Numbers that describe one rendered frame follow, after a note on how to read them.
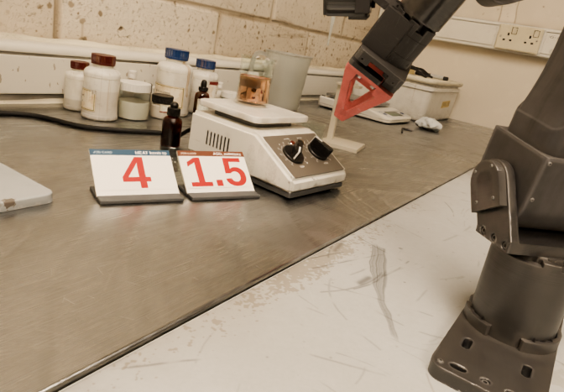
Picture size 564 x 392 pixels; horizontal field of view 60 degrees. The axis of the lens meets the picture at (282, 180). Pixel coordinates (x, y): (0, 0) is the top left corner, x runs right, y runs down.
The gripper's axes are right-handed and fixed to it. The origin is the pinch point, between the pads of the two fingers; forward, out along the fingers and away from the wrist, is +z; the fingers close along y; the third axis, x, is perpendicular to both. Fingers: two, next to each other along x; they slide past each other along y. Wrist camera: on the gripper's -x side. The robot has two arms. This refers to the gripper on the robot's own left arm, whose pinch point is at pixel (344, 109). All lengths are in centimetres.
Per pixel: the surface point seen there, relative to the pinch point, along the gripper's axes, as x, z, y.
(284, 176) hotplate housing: -0.9, 7.7, 10.2
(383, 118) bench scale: 14, 26, -76
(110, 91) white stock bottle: -32.3, 25.3, -5.0
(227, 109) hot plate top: -12.4, 8.8, 3.9
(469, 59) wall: 31, 9, -139
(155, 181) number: -12.1, 12.4, 20.1
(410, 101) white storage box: 20, 24, -100
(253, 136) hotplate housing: -7.2, 7.7, 7.1
